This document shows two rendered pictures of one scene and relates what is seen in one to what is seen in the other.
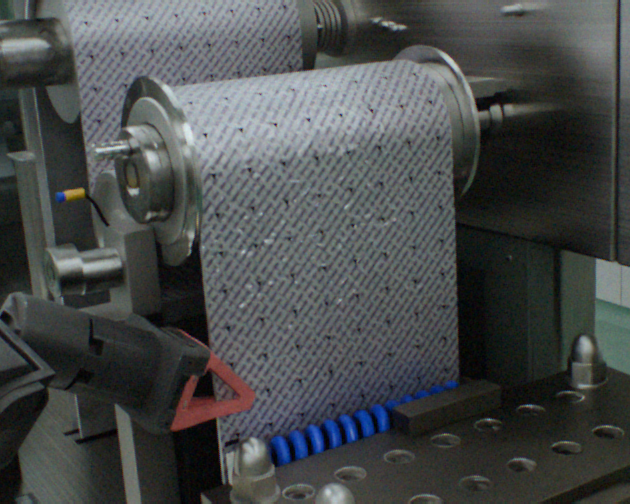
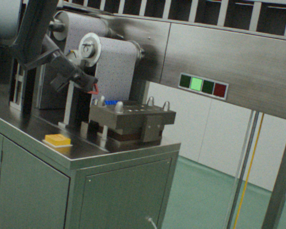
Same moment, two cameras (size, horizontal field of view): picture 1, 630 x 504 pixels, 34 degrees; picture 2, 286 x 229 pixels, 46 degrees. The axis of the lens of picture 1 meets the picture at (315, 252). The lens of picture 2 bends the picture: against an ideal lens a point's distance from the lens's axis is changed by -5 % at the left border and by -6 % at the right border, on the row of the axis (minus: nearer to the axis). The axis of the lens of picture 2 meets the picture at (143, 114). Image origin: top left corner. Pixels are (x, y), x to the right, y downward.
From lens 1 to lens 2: 85 cm
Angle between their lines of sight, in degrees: 21
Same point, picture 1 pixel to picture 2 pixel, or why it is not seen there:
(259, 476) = (103, 102)
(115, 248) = (77, 62)
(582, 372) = (150, 102)
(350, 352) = (113, 89)
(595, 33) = (162, 44)
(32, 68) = (58, 27)
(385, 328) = (119, 87)
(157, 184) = (92, 50)
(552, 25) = (155, 42)
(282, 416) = not seen: hidden behind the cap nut
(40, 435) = not seen: hidden behind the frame
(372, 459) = not seen: hidden behind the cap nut
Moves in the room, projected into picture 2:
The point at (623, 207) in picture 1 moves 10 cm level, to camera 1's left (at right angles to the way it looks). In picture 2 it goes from (162, 74) to (143, 70)
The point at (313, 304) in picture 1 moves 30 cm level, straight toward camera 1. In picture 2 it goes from (110, 78) to (130, 91)
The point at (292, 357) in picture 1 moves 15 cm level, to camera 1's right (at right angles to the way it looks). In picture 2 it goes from (105, 87) to (137, 91)
